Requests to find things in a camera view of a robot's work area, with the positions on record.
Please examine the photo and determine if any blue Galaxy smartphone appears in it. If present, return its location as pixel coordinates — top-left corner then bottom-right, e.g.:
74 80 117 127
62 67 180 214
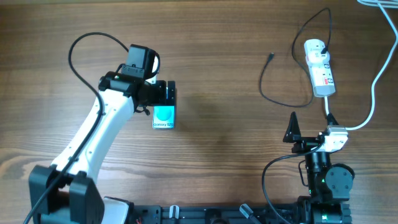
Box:
152 106 175 129

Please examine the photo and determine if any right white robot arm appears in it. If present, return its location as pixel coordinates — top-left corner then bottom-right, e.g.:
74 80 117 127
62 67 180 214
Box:
283 112 355 224

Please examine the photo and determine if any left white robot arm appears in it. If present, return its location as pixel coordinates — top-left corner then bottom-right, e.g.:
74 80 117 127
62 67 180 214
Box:
26 45 177 223

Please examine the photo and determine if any white power strip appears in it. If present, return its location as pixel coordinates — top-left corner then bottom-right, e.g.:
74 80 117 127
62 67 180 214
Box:
304 39 336 98

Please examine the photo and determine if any black charger cable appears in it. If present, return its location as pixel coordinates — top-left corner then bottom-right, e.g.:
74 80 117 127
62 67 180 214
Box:
258 7 333 109

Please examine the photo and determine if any white power strip cord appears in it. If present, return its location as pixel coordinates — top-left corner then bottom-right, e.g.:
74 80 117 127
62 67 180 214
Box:
324 0 398 131

